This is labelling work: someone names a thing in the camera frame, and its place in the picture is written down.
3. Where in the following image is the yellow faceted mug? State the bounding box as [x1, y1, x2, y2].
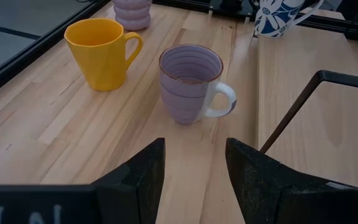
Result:
[63, 17, 144, 92]

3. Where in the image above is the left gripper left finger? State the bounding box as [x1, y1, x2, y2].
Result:
[91, 138, 167, 224]

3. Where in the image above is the purple striped mug white handle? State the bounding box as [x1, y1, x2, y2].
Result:
[158, 44, 238, 126]

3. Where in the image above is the black metal shelf frame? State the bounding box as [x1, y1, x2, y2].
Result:
[259, 70, 358, 154]

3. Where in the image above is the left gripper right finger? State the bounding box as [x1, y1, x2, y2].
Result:
[224, 138, 358, 224]

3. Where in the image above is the white mug blue floral print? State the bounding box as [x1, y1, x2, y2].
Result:
[253, 0, 325, 39]

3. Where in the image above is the pale pink ribbed mug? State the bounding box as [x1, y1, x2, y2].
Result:
[112, 0, 153, 32]

